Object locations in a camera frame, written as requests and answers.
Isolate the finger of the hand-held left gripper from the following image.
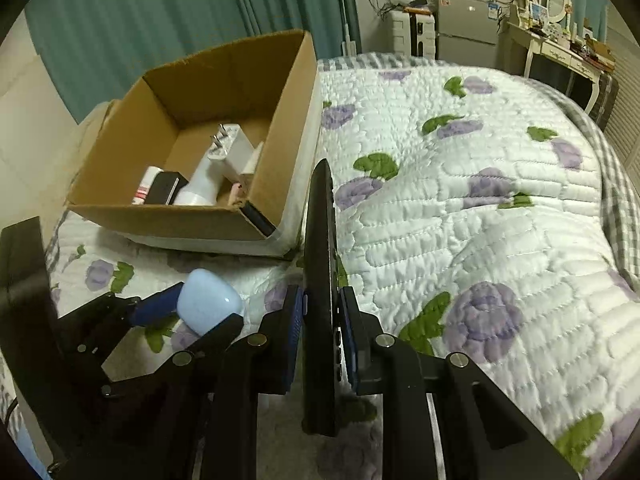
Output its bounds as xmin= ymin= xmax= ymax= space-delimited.
xmin=55 ymin=282 xmax=187 ymax=361
xmin=97 ymin=312 xmax=245 ymax=400

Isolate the light blue earbud case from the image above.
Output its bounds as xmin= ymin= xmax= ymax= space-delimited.
xmin=177 ymin=268 xmax=245 ymax=336

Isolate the white handheld device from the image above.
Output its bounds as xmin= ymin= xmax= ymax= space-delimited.
xmin=173 ymin=157 xmax=226 ymax=207

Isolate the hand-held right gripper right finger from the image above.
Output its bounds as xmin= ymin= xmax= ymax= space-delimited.
xmin=339 ymin=286 xmax=581 ymax=480

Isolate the grey refrigerator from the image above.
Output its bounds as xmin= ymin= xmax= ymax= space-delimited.
xmin=432 ymin=0 xmax=501 ymax=68

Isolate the pink rose print box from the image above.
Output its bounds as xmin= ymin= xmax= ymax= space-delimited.
xmin=227 ymin=141 xmax=266 ymax=208

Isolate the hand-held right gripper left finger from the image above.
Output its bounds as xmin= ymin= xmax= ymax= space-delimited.
xmin=60 ymin=284 xmax=307 ymax=480

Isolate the white cosmetic tube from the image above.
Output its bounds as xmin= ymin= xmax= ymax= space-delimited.
xmin=131 ymin=165 xmax=163 ymax=206

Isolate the black remote control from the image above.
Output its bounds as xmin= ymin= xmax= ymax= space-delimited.
xmin=301 ymin=158 xmax=346 ymax=438

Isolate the cluster of dresser toiletries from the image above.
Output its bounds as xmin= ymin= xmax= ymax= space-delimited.
xmin=520 ymin=2 xmax=616 ymax=68

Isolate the dark ribbed suitcase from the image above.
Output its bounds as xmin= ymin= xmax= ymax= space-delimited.
xmin=592 ymin=71 xmax=621 ymax=128

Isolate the dark grey power adapter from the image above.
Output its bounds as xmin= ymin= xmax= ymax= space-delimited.
xmin=144 ymin=171 xmax=190 ymax=206

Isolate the white louvered wardrobe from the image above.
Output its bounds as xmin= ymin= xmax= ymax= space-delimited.
xmin=597 ymin=5 xmax=640 ymax=201

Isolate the white mop handle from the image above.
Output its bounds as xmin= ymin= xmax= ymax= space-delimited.
xmin=336 ymin=0 xmax=358 ymax=56

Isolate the white wall charger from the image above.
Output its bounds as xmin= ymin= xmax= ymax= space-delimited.
xmin=207 ymin=124 xmax=256 ymax=181

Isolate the white dressing table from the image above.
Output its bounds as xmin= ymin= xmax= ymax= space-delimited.
xmin=502 ymin=17 xmax=613 ymax=116

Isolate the cardboard box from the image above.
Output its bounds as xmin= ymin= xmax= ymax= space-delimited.
xmin=65 ymin=30 xmax=323 ymax=261

